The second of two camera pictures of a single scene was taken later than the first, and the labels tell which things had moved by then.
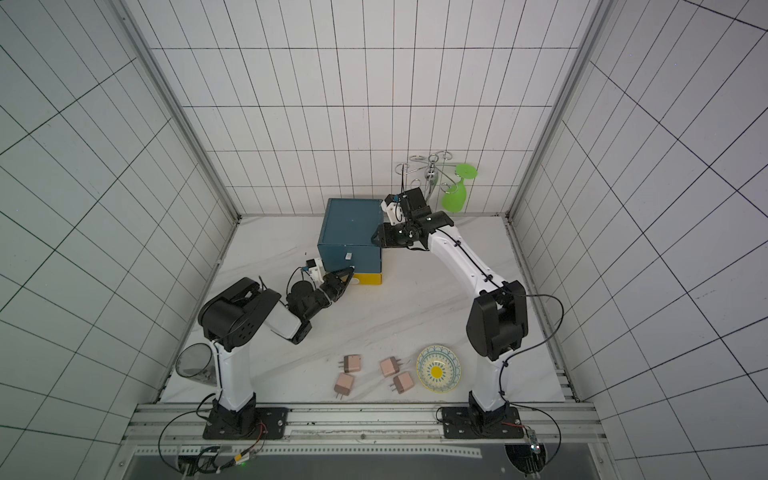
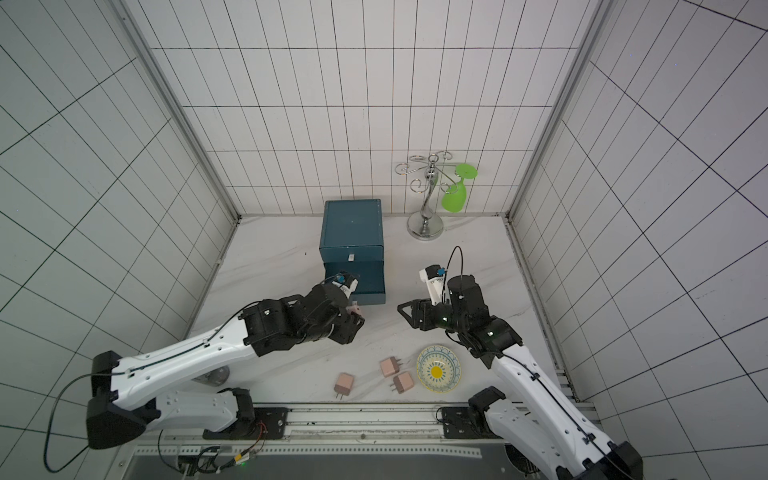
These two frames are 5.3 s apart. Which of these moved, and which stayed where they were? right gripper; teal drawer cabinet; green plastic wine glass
Moved: right gripper
Stayed: green plastic wine glass; teal drawer cabinet
